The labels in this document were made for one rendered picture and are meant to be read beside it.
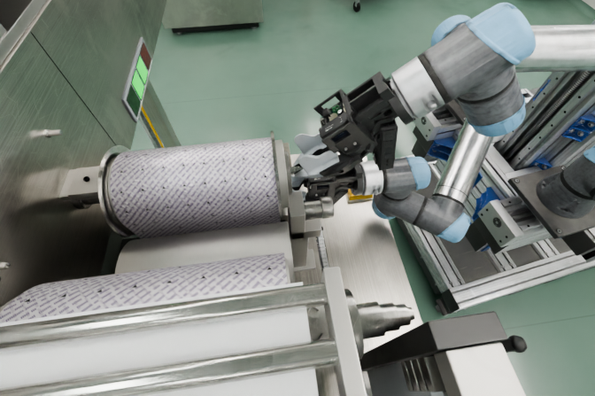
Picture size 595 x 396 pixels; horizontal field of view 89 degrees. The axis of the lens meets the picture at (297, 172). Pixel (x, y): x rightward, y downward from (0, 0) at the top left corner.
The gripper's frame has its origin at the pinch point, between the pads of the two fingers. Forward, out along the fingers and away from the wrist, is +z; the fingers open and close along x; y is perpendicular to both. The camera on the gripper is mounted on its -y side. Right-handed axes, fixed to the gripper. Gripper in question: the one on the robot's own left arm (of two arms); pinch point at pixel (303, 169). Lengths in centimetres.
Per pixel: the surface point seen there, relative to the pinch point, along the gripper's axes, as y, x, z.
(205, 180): 14.9, 4.9, 7.2
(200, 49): -55, -242, 126
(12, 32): 40.4, -11.6, 14.5
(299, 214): -1.3, 7.3, 3.2
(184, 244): 12.4, 11.3, 15.4
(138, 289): 23.9, 22.4, 3.2
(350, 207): -35.6, -8.7, 9.6
